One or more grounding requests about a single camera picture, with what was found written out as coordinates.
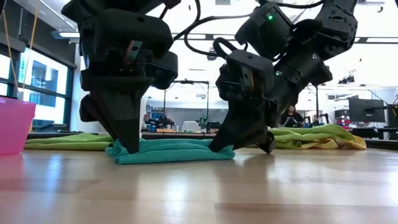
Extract red and white boxes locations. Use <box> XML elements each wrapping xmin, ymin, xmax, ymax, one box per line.
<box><xmin>334</xmin><ymin>108</ymin><xmax>351</xmax><ymax>127</ymax></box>

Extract teal microfiber towel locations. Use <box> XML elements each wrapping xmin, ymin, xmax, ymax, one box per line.
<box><xmin>104</xmin><ymin>138</ymin><xmax>236</xmax><ymax>165</ymax></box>

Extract yellow microfiber towel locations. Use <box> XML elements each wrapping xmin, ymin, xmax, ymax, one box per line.
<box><xmin>306</xmin><ymin>135</ymin><xmax>368</xmax><ymax>151</ymax></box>

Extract yellow extension cord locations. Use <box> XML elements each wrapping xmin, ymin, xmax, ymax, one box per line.
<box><xmin>0</xmin><ymin>0</ymin><xmax>40</xmax><ymax>100</ymax></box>

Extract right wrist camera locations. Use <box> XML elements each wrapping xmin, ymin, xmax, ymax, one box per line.
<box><xmin>215</xmin><ymin>63</ymin><xmax>230</xmax><ymax>101</ymax></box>

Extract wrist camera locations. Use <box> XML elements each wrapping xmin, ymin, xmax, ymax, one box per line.
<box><xmin>215</xmin><ymin>63</ymin><xmax>230</xmax><ymax>101</ymax></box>
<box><xmin>145</xmin><ymin>51</ymin><xmax>180</xmax><ymax>90</ymax></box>

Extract black aluminium table frame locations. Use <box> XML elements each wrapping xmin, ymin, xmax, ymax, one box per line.
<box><xmin>26</xmin><ymin>132</ymin><xmax>398</xmax><ymax>150</ymax></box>

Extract person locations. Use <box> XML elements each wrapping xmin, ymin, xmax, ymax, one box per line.
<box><xmin>279</xmin><ymin>105</ymin><xmax>305</xmax><ymax>128</ymax></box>

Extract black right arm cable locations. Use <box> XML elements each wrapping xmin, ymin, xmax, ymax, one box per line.
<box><xmin>183</xmin><ymin>0</ymin><xmax>324</xmax><ymax>60</ymax></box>

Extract green microfiber towel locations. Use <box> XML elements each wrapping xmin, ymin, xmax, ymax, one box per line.
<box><xmin>24</xmin><ymin>133</ymin><xmax>115</xmax><ymax>152</ymax></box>
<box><xmin>269</xmin><ymin>123</ymin><xmax>358</xmax><ymax>149</ymax></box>

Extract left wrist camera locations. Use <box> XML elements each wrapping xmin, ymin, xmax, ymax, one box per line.
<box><xmin>145</xmin><ymin>51</ymin><xmax>180</xmax><ymax>90</ymax></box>

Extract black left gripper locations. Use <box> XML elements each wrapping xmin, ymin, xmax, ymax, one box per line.
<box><xmin>79</xmin><ymin>9</ymin><xmax>174</xmax><ymax>154</ymax></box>

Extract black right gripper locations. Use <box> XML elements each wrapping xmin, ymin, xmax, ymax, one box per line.
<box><xmin>208</xmin><ymin>49</ymin><xmax>280</xmax><ymax>155</ymax></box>

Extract black metal rig frame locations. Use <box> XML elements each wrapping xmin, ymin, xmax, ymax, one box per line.
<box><xmin>161</xmin><ymin>80</ymin><xmax>210</xmax><ymax>125</ymax></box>
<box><xmin>306</xmin><ymin>83</ymin><xmax>321</xmax><ymax>125</ymax></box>

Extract black computer monitor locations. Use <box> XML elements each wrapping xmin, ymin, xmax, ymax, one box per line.
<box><xmin>387</xmin><ymin>104</ymin><xmax>398</xmax><ymax>128</ymax></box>
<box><xmin>348</xmin><ymin>98</ymin><xmax>386</xmax><ymax>124</ymax></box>

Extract pink tray mat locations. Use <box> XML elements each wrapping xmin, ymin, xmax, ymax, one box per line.
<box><xmin>0</xmin><ymin>96</ymin><xmax>37</xmax><ymax>156</ymax></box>

